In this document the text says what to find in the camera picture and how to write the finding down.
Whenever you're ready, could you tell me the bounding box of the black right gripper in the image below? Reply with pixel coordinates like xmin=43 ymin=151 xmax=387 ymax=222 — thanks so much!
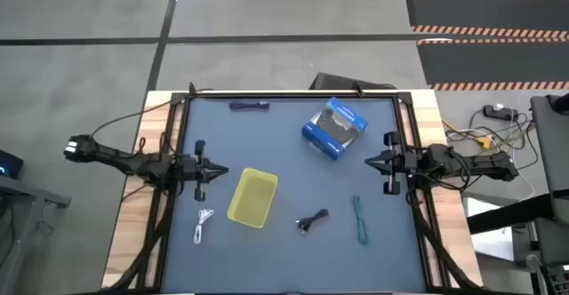
xmin=364 ymin=130 xmax=419 ymax=196

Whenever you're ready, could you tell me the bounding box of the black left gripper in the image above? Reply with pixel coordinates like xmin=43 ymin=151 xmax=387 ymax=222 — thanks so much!
xmin=175 ymin=140 xmax=229 ymax=203

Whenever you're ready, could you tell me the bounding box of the white USB cable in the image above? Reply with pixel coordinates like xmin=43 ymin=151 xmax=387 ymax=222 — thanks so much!
xmin=192 ymin=208 xmax=215 ymax=245

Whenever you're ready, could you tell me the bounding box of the teal braided USB cable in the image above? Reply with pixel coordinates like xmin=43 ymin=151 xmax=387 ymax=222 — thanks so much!
xmin=350 ymin=195 xmax=371 ymax=246

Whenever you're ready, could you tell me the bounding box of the purple braided USB cable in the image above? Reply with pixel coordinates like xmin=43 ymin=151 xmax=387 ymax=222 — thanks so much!
xmin=228 ymin=100 xmax=271 ymax=112

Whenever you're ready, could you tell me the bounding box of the black USB cable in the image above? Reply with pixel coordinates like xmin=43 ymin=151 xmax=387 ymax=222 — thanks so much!
xmin=295 ymin=208 xmax=330 ymax=235

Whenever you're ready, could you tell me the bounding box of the yellow plastic bin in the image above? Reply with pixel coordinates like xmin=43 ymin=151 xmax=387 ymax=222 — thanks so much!
xmin=226 ymin=166 xmax=279 ymax=230

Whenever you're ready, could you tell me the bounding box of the blue game controller box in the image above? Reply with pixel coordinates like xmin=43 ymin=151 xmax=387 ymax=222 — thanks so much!
xmin=301 ymin=96 xmax=369 ymax=162

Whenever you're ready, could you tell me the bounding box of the black case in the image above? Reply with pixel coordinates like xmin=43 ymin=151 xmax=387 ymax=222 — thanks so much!
xmin=309 ymin=71 xmax=397 ymax=92

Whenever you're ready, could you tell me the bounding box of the blue-grey table mat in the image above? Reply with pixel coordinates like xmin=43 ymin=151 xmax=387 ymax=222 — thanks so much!
xmin=160 ymin=97 xmax=428 ymax=294

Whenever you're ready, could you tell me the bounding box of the black power strip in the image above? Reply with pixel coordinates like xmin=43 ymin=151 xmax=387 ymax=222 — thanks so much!
xmin=483 ymin=103 xmax=519 ymax=121

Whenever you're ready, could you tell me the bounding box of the black hazard-striped floor mat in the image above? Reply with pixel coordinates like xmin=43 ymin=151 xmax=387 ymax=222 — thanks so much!
xmin=416 ymin=38 xmax=569 ymax=92
xmin=405 ymin=0 xmax=569 ymax=39

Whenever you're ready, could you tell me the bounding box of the grey desk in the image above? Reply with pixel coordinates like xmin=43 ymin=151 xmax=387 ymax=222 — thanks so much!
xmin=528 ymin=92 xmax=569 ymax=267

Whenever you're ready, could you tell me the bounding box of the black computer with blue light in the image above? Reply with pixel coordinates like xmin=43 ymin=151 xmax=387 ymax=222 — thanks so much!
xmin=0 ymin=149 xmax=24 ymax=180

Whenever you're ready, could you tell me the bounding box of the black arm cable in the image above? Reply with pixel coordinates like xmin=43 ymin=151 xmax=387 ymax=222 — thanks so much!
xmin=91 ymin=83 xmax=214 ymax=139

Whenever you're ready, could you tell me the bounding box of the black table frame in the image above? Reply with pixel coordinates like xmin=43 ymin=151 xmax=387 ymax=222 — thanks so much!
xmin=106 ymin=88 xmax=481 ymax=295

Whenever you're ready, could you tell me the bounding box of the yellow floor cable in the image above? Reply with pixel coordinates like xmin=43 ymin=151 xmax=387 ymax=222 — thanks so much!
xmin=442 ymin=119 xmax=494 ymax=150

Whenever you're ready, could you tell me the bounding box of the white floor cable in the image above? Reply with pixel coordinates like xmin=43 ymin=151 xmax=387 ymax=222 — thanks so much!
xmin=509 ymin=108 xmax=538 ymax=201

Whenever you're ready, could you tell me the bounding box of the grey desk frame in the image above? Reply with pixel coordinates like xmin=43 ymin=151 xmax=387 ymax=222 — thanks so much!
xmin=0 ymin=179 xmax=72 ymax=295

